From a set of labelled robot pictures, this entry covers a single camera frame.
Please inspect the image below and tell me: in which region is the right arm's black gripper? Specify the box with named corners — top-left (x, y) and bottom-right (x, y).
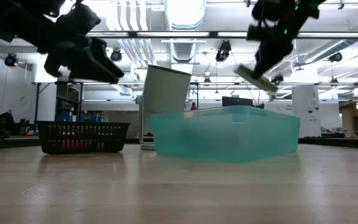
top-left (246, 0), bottom-right (298, 80)

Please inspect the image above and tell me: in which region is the left arm's black gripper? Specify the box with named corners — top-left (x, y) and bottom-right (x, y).
top-left (44, 2), bottom-right (126, 85)

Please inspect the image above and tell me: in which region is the white printed card box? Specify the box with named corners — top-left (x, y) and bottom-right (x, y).
top-left (234, 63), bottom-right (279, 93)

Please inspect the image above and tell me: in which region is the translucent teal plastic bin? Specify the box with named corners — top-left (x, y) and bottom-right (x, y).
top-left (150, 105), bottom-right (301, 164)

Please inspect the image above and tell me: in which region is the black overhead crossbar with lights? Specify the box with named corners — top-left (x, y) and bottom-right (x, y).
top-left (0, 30), bottom-right (358, 40)

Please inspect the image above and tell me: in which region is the black shelving unit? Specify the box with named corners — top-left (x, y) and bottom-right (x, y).
top-left (54, 81), bottom-right (85, 123)

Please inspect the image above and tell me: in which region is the black background monitor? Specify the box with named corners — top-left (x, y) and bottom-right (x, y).
top-left (221, 96), bottom-right (255, 108)

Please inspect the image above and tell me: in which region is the white room pillar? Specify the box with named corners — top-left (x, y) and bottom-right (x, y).
top-left (291, 85), bottom-right (322, 139)

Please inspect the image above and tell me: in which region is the black mesh plastic basket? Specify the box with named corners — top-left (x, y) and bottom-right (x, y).
top-left (36, 120), bottom-right (132, 156)

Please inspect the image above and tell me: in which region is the black ceiling-hung camera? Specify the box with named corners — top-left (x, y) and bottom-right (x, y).
top-left (4, 52), bottom-right (18, 68)
top-left (328, 51), bottom-right (344, 63)
top-left (109, 47), bottom-right (124, 63)
top-left (214, 39), bottom-right (232, 63)
top-left (270, 72), bottom-right (285, 85)

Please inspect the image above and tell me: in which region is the black aluminium table frame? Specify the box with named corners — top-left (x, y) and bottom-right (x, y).
top-left (0, 136), bottom-right (358, 151)

